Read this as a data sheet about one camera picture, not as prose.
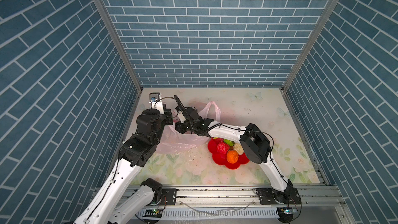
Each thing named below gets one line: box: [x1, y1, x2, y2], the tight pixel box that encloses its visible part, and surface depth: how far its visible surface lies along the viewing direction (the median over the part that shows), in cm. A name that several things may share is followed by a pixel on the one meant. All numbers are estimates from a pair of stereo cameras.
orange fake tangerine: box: [226, 149, 239, 164], surface depth 83 cm
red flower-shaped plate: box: [207, 137, 250, 170], surface depth 86 cm
